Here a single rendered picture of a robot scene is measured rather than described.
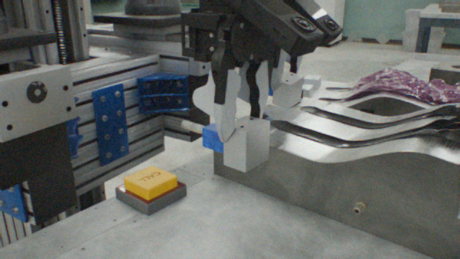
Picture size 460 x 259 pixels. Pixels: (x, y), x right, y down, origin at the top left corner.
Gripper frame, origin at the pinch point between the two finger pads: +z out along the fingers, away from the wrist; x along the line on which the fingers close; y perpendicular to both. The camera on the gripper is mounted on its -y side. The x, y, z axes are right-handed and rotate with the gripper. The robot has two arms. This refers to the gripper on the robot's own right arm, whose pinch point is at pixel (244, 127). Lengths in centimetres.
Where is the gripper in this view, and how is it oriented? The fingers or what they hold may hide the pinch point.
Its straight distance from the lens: 51.0
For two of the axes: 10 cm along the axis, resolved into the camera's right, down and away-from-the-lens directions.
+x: -6.4, 2.7, -7.2
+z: 0.0, 9.4, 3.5
